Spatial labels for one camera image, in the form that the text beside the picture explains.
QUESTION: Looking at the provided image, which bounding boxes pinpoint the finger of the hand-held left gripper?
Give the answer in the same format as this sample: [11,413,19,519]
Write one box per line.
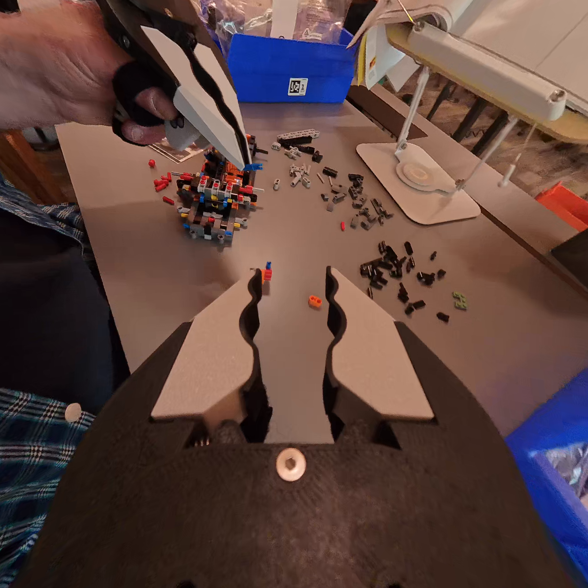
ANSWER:
[139,25,249,169]
[192,43,253,164]

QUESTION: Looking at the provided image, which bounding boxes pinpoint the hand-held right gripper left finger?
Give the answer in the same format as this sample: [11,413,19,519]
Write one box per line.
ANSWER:
[150,269,268,435]

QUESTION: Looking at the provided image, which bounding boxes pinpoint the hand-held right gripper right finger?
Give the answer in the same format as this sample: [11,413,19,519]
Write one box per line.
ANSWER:
[323,266,435,436]

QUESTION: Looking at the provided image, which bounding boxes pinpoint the pile of red lego pins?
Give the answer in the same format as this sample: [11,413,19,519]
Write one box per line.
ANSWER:
[147,158,194,205]

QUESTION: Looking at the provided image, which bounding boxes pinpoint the pile of black lego pieces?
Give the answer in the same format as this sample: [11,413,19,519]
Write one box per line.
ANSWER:
[360,240,451,322]

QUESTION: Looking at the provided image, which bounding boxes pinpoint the lego car chassis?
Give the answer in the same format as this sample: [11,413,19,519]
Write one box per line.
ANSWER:
[177,133,269,244]

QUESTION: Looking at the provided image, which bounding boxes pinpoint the pile of grey lego pieces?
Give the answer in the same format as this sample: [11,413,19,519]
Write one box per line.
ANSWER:
[271,129,393,230]

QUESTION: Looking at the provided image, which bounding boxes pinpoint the person's left hand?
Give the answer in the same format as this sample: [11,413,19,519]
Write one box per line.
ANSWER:
[0,0,179,147]

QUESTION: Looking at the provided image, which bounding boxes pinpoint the blue plastic bin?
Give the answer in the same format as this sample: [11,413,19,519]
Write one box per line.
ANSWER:
[227,28,360,104]
[505,367,588,579]

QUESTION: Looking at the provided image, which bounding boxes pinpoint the clear plastic bags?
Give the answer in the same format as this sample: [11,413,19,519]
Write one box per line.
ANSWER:
[211,0,354,47]

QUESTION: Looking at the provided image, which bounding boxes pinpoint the dark navy t-shirt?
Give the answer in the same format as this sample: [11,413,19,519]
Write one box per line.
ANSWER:
[0,207,129,414]

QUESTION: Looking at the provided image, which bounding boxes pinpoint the white booklet stand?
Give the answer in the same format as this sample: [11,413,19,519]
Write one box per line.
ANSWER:
[356,14,570,226]

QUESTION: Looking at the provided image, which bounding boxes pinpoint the instruction booklet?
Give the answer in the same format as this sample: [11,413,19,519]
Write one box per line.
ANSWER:
[347,0,588,115]

